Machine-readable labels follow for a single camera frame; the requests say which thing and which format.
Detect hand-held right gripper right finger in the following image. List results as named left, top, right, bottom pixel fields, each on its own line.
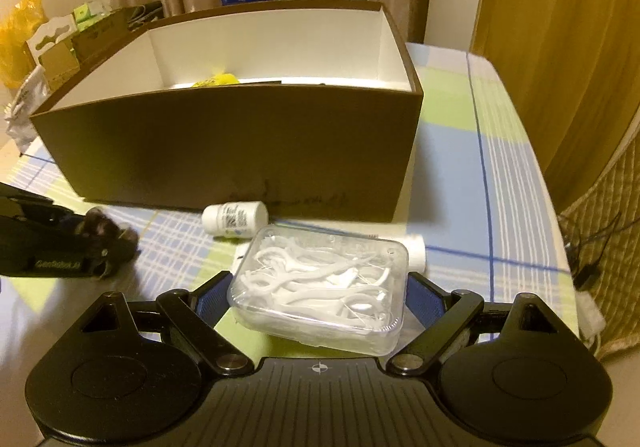
left=386, top=272, right=554, bottom=376

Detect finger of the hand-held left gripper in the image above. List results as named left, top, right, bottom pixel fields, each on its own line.
left=75, top=224, right=139, bottom=278
left=0, top=181, right=77, bottom=228

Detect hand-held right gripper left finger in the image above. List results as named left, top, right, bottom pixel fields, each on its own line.
left=82, top=272, right=250, bottom=376

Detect clear floss pick box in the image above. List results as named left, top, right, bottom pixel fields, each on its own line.
left=226, top=224, right=412, bottom=358

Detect yellow snack packet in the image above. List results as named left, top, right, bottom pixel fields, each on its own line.
left=192, top=72, right=241, bottom=88

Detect clear bottle with white cap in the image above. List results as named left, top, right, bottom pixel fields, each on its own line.
left=404, top=234, right=427, bottom=273

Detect small white labelled bottle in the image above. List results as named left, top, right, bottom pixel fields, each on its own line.
left=202, top=200, right=270, bottom=239

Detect white plastic bag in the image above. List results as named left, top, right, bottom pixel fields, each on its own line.
left=4, top=64, right=52, bottom=156

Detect yellow plastic bag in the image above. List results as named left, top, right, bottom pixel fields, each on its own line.
left=0, top=0, right=49, bottom=88

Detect white power strip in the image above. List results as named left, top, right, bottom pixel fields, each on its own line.
left=577, top=289, right=607, bottom=339

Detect plain brown cardboard box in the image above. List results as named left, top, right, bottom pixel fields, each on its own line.
left=70, top=7, right=152, bottom=64

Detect green packets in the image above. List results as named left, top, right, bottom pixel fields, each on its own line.
left=72, top=0, right=109, bottom=31

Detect quilted beige cover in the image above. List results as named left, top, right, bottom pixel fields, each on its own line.
left=557, top=117, right=640, bottom=359

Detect silver bag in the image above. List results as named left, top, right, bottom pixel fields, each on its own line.
left=127, top=1, right=164, bottom=31

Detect yellow curtain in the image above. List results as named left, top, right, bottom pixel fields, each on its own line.
left=470, top=0, right=640, bottom=209

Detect black cables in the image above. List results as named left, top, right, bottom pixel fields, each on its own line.
left=560, top=211, right=627, bottom=289

